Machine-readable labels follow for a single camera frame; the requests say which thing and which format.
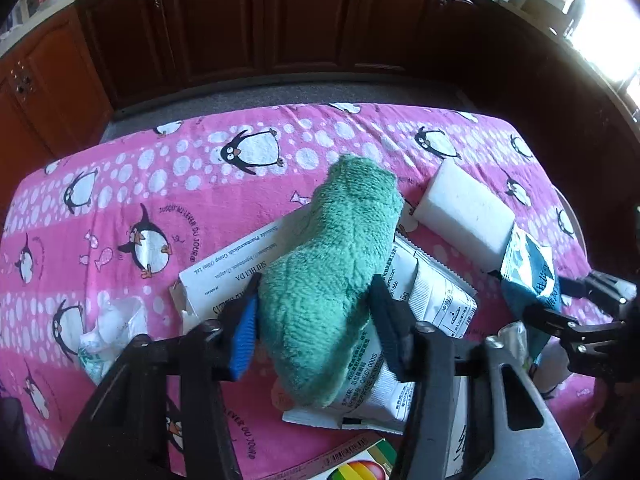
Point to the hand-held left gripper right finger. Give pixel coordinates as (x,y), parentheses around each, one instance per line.
(395,331)

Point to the blue and white packet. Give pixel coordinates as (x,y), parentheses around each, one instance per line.
(530,270)

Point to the white rainbow ball medicine box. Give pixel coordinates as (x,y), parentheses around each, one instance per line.
(360,462)

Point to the dark wooden kitchen cabinets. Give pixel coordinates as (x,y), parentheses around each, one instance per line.
(300,20)

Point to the flattened white paper box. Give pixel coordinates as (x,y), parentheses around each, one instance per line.
(225,280)

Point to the white printed snack packet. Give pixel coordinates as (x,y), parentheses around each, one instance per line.
(435,295)

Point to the green fluffy cloth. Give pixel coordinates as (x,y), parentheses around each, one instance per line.
(335,260)

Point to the crumpled white plastic wrapper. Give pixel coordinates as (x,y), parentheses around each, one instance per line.
(112,330)

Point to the pink penguin printed blanket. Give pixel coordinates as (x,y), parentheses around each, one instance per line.
(125,170)

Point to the bright window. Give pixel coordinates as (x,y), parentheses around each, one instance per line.
(607,15)

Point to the light brown wooden cabinet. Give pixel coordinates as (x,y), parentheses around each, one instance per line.
(45,100)

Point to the white foam sponge block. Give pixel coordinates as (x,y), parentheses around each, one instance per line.
(465,210)

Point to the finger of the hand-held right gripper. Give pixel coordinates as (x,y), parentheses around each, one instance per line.
(592,285)
(547,317)

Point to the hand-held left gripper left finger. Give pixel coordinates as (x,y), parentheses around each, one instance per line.
(245,331)

